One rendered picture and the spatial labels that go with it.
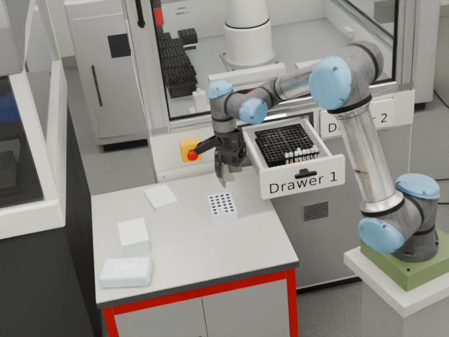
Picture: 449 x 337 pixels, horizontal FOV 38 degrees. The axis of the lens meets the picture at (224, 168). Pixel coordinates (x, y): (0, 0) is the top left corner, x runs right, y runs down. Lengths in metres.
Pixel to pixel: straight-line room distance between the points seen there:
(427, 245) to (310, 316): 1.10
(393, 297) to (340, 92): 0.63
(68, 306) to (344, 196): 1.17
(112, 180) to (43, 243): 1.66
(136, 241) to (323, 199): 0.91
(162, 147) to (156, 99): 0.19
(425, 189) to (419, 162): 2.11
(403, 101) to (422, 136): 1.61
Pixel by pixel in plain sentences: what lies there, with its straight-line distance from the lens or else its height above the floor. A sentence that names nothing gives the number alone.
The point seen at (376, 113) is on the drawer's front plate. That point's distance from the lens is 2.54.
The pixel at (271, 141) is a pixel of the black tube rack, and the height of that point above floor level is 0.90.
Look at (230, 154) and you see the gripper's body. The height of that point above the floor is 1.03.
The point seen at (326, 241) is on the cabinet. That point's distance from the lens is 2.82.
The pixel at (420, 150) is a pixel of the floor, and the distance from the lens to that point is 4.04.
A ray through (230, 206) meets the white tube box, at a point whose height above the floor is 0.79.
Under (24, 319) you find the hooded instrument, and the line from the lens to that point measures 2.60.
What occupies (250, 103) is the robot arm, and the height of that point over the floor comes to 1.22.
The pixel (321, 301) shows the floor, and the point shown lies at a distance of 2.98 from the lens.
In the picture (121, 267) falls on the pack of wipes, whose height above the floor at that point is 0.81.
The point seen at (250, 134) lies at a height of 0.87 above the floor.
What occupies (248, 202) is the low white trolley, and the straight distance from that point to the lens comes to 2.27.
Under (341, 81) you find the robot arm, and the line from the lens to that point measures 1.57.
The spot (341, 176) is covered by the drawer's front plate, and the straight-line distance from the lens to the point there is 2.22.
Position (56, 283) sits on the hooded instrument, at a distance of 2.48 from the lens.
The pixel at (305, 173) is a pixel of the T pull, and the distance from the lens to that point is 2.13.
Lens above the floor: 2.07
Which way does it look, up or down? 32 degrees down
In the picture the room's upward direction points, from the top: 7 degrees counter-clockwise
